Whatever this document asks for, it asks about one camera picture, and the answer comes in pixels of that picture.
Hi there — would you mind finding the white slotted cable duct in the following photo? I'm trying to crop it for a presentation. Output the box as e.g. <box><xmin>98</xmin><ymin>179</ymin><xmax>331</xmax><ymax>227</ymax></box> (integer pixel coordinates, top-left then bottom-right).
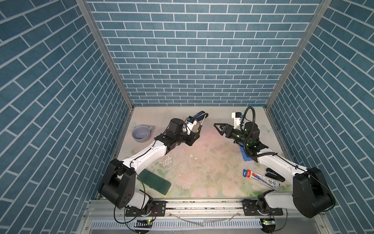
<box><xmin>91</xmin><ymin>218</ymin><xmax>263</xmax><ymax>231</ymax></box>

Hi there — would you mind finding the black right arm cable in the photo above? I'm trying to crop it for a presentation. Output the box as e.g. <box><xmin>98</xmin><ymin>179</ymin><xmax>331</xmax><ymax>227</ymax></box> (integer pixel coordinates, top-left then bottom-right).
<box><xmin>240</xmin><ymin>106</ymin><xmax>272</xmax><ymax>159</ymax></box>

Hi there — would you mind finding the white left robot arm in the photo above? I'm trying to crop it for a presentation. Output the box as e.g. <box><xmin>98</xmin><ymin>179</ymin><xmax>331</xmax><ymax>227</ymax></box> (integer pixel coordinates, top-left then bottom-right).
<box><xmin>98</xmin><ymin>111</ymin><xmax>208</xmax><ymax>215</ymax></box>

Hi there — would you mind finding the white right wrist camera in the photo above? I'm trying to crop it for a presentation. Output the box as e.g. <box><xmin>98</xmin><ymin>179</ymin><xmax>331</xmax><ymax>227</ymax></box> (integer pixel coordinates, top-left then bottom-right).
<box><xmin>231</xmin><ymin>112</ymin><xmax>243</xmax><ymax>130</ymax></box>

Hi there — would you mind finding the red white toothpaste box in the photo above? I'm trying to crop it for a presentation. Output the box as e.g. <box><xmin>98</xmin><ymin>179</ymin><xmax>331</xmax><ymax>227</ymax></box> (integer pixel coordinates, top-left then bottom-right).
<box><xmin>243</xmin><ymin>169</ymin><xmax>280</xmax><ymax>191</ymax></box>

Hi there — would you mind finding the blue plastic bin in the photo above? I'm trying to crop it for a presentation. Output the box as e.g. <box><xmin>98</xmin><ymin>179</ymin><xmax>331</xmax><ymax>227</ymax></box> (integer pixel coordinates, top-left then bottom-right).
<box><xmin>239</xmin><ymin>146</ymin><xmax>253</xmax><ymax>161</ymax></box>

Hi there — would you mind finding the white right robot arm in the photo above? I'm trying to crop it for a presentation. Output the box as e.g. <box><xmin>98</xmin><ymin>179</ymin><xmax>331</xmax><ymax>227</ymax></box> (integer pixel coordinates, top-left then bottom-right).
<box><xmin>214</xmin><ymin>122</ymin><xmax>336</xmax><ymax>218</ymax></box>

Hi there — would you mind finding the black stapler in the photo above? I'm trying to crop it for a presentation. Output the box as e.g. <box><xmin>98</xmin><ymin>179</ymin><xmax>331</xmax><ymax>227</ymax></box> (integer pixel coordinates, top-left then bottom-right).
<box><xmin>266</xmin><ymin>168</ymin><xmax>285</xmax><ymax>182</ymax></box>

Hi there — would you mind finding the blue black screwdriver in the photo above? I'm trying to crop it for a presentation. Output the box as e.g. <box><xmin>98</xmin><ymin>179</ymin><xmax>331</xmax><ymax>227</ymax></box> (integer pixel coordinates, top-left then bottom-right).
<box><xmin>193</xmin><ymin>111</ymin><xmax>208</xmax><ymax>121</ymax></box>

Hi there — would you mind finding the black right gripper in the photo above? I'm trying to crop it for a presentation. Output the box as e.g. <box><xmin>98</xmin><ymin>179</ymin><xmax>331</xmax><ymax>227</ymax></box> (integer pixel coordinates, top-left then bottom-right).
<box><xmin>215</xmin><ymin>123</ymin><xmax>250</xmax><ymax>147</ymax></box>

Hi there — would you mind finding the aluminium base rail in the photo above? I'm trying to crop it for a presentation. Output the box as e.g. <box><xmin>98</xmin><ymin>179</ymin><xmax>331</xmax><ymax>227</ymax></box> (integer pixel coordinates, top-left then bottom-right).
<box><xmin>83</xmin><ymin>198</ymin><xmax>325</xmax><ymax>226</ymax></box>

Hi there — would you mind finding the grey ceramic cup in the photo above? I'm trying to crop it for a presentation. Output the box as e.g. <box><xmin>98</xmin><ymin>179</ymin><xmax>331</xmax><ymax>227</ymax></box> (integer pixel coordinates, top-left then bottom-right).
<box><xmin>131</xmin><ymin>125</ymin><xmax>154</xmax><ymax>143</ymax></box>

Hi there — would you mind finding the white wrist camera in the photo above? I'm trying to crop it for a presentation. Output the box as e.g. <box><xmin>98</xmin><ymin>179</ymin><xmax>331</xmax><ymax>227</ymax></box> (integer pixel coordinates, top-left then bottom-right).
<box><xmin>231</xmin><ymin>112</ymin><xmax>243</xmax><ymax>130</ymax></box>
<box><xmin>186</xmin><ymin>116</ymin><xmax>197</xmax><ymax>135</ymax></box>

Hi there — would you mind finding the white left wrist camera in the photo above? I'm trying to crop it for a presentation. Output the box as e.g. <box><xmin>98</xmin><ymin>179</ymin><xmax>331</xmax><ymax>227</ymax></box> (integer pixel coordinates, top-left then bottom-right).
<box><xmin>186</xmin><ymin>116</ymin><xmax>197</xmax><ymax>135</ymax></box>

